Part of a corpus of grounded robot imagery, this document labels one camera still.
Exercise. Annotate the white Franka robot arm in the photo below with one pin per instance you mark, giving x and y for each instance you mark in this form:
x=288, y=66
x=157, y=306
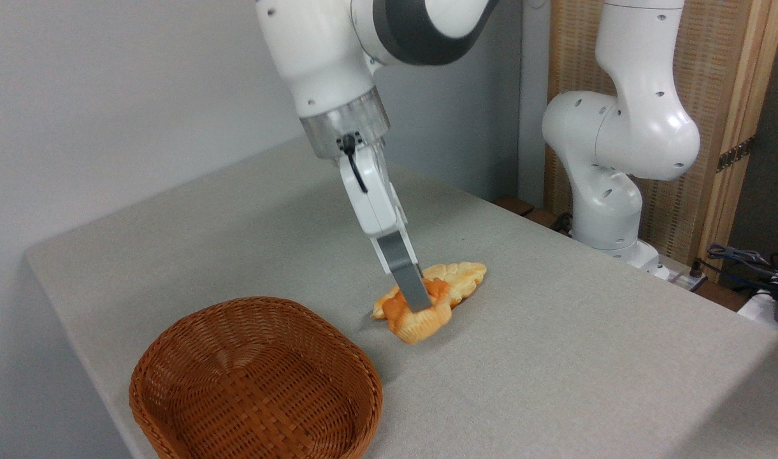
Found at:
x=318, y=57

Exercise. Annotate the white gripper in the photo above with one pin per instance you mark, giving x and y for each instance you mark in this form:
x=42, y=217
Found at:
x=376, y=204

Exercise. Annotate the wooden woven folding screen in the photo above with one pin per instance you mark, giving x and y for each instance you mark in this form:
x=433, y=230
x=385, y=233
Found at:
x=720, y=64

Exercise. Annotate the brown woven wicker basket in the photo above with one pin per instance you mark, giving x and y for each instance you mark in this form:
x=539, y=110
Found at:
x=267, y=395

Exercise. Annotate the flat leaf-shaped bread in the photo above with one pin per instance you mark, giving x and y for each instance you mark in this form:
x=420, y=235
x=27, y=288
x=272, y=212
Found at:
x=465, y=275

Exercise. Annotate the round knotted bread roll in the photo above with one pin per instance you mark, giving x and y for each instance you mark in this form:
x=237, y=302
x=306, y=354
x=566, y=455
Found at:
x=420, y=325

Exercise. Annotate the dark metal screen hinge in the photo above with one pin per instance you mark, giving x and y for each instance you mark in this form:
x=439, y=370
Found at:
x=736, y=153

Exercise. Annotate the white power strip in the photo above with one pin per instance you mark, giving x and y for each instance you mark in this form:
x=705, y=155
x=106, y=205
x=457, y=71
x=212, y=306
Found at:
x=678, y=274

